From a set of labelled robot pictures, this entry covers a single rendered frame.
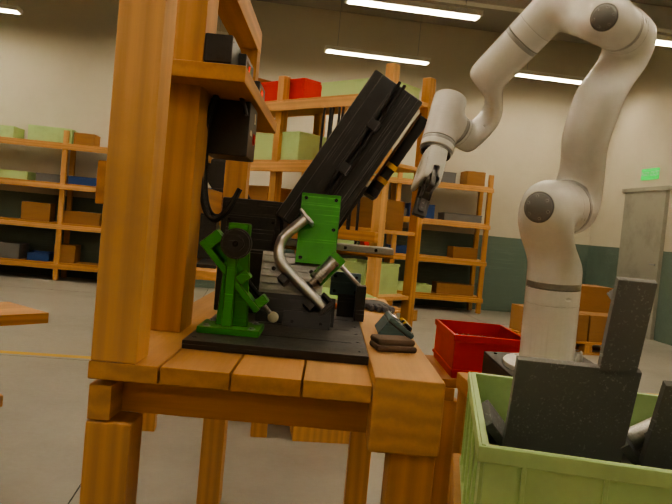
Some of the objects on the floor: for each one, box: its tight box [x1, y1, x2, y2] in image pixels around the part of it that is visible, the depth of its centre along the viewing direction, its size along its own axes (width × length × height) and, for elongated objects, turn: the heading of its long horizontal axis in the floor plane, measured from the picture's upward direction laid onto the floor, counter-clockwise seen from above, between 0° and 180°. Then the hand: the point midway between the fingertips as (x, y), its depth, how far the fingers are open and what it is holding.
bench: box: [79, 291, 435, 504], centre depth 208 cm, size 70×149×88 cm
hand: (420, 208), depth 162 cm, fingers closed
